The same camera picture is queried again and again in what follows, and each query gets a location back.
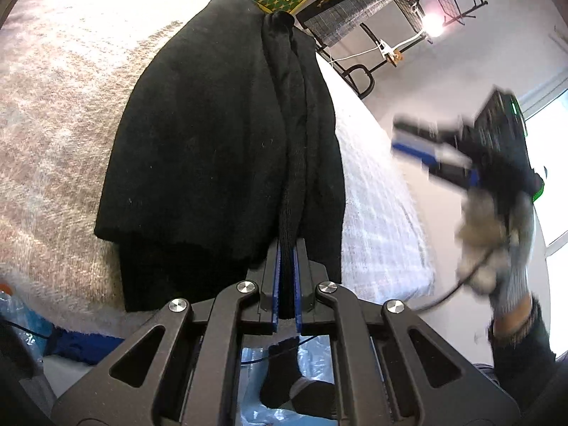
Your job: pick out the grey checked hanging cloth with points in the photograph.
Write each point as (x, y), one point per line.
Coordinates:
(350, 9)

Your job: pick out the person's right forearm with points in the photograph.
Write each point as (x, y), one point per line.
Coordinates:
(528, 355)

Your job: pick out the person's right hand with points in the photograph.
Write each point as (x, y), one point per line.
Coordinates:
(514, 266)

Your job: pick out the large black garment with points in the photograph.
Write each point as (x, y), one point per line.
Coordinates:
(199, 142)

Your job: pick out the window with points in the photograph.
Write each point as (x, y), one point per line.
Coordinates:
(550, 177)

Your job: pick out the person's black socked foot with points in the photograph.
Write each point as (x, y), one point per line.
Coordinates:
(284, 377)

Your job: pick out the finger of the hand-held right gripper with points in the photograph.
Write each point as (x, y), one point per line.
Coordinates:
(412, 148)
(452, 175)

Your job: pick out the black metal clothes rack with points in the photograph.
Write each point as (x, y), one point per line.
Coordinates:
(370, 85)

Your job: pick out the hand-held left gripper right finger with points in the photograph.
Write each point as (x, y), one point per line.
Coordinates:
(299, 277)

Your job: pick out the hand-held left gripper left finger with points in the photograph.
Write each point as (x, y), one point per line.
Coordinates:
(277, 277)

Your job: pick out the white clip-on lamp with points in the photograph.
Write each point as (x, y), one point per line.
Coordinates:
(432, 24)

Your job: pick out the pack of plastic water bottles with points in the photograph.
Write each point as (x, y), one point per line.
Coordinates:
(17, 315)

